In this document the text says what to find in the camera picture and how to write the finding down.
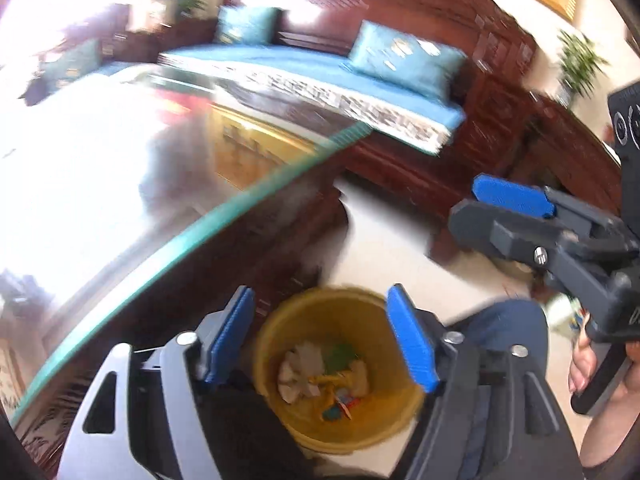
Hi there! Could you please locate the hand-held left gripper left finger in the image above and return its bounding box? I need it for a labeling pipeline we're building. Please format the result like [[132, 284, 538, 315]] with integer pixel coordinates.
[[56, 285, 257, 480]]

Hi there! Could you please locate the dark wooden cabinet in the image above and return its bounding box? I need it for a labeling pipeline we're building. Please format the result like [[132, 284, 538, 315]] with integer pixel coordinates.
[[520, 92, 623, 201]]

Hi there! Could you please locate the person's right hand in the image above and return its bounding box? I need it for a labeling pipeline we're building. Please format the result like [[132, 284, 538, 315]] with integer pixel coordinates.
[[569, 332, 594, 393]]

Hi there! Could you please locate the gold wrapper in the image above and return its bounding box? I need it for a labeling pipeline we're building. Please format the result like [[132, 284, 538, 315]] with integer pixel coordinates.
[[350, 360, 372, 395], [307, 372, 351, 392]]

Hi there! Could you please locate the person's right leg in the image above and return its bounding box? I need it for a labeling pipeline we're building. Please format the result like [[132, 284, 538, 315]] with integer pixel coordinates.
[[447, 300, 551, 480]]

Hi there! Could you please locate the blue patterned seat cushion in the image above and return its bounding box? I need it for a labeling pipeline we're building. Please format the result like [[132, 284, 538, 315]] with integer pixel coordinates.
[[157, 42, 468, 153]]

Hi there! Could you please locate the teal floral chair pillow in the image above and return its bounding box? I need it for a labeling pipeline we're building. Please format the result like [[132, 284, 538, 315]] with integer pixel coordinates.
[[45, 37, 103, 81]]

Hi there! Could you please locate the green wrapper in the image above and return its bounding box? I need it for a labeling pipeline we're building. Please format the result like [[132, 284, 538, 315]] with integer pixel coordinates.
[[322, 342, 360, 373]]

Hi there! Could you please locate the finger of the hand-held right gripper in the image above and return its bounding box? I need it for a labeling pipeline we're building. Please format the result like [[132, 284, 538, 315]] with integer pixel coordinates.
[[471, 173, 601, 234], [447, 199, 586, 281]]

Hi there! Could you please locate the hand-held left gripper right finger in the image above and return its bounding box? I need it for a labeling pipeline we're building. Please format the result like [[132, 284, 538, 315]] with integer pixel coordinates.
[[386, 283, 584, 480]]

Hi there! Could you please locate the white plastic box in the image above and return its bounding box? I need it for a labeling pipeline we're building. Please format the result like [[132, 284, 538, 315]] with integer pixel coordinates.
[[547, 292, 588, 333]]

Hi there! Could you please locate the person's right forearm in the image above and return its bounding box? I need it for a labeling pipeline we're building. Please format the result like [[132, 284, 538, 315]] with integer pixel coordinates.
[[582, 390, 640, 471]]

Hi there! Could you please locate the small blue floral pillow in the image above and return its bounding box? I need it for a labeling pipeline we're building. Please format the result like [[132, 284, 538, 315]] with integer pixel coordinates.
[[215, 6, 281, 46]]

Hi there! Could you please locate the large blue floral pillow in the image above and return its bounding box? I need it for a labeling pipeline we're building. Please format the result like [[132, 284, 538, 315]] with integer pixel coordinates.
[[340, 20, 468, 101]]

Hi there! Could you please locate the yellow plastic trash bin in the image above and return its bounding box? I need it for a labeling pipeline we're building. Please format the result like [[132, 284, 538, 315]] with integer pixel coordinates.
[[250, 285, 431, 456]]

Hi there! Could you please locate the carved wooden sofa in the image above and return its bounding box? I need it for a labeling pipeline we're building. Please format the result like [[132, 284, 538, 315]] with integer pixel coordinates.
[[160, 0, 541, 261]]

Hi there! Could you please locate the white paper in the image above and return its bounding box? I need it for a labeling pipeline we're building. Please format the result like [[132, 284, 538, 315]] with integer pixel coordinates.
[[277, 342, 326, 403]]

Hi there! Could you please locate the wooden side table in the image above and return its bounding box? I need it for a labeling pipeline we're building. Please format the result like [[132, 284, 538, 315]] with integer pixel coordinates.
[[160, 17, 221, 56]]

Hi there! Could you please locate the wooden coffee table glass top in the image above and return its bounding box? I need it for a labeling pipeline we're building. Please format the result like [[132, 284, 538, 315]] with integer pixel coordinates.
[[0, 67, 373, 461]]

